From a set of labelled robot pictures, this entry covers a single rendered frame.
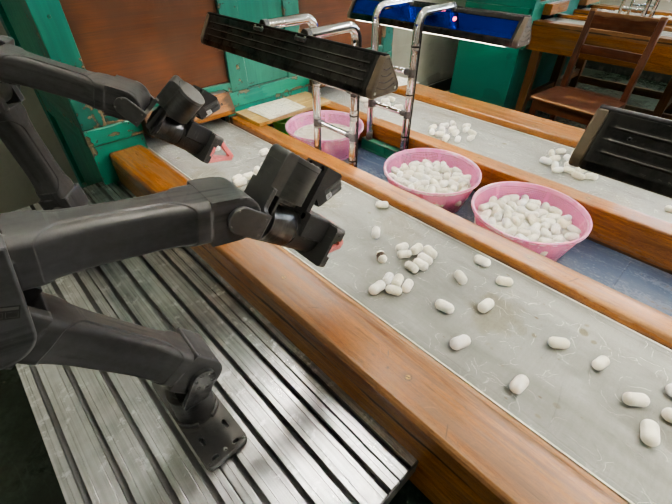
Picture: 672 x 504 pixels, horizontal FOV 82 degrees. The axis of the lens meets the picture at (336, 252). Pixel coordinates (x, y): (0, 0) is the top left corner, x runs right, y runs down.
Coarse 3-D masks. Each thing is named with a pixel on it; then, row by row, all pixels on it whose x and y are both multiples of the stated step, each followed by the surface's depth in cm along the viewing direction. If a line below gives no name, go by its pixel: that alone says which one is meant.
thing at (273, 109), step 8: (264, 104) 144; (272, 104) 144; (280, 104) 144; (288, 104) 144; (296, 104) 144; (256, 112) 138; (264, 112) 138; (272, 112) 138; (280, 112) 138; (288, 112) 138
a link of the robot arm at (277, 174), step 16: (272, 160) 49; (288, 160) 48; (304, 160) 50; (256, 176) 51; (272, 176) 49; (288, 176) 50; (304, 176) 50; (256, 192) 50; (272, 192) 48; (288, 192) 50; (304, 192) 52; (240, 208) 45; (240, 224) 46; (256, 224) 47
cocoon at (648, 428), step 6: (642, 420) 54; (648, 420) 54; (642, 426) 54; (648, 426) 53; (654, 426) 53; (642, 432) 53; (648, 432) 52; (654, 432) 52; (642, 438) 53; (648, 438) 52; (654, 438) 52; (648, 444) 52; (654, 444) 52
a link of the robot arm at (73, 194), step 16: (0, 96) 72; (16, 96) 76; (0, 112) 73; (16, 112) 75; (0, 128) 75; (16, 128) 76; (32, 128) 79; (16, 144) 78; (32, 144) 79; (16, 160) 80; (32, 160) 80; (48, 160) 82; (32, 176) 82; (48, 176) 82; (64, 176) 86; (48, 192) 84; (64, 192) 86; (80, 192) 90; (48, 208) 86
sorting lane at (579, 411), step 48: (240, 144) 127; (384, 240) 88; (432, 240) 88; (432, 288) 76; (480, 288) 76; (528, 288) 76; (432, 336) 67; (480, 336) 67; (528, 336) 67; (576, 336) 67; (624, 336) 67; (480, 384) 60; (576, 384) 60; (624, 384) 60; (576, 432) 54; (624, 432) 54; (624, 480) 50
